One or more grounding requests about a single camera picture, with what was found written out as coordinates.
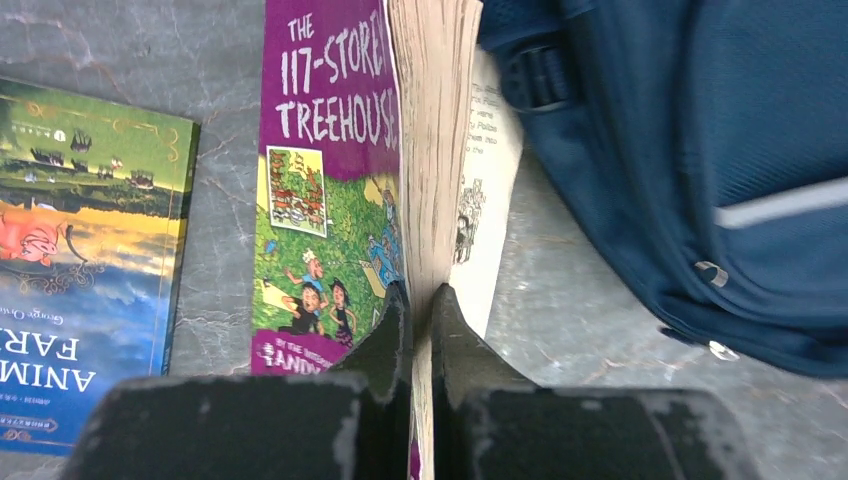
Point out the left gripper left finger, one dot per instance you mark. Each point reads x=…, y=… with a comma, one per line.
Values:
x=252, y=417

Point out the navy blue student backpack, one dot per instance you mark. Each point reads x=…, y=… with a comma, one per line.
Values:
x=702, y=148

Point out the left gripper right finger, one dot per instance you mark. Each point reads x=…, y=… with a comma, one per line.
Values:
x=492, y=422

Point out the purple Treehouse book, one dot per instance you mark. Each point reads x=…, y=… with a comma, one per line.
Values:
x=364, y=149

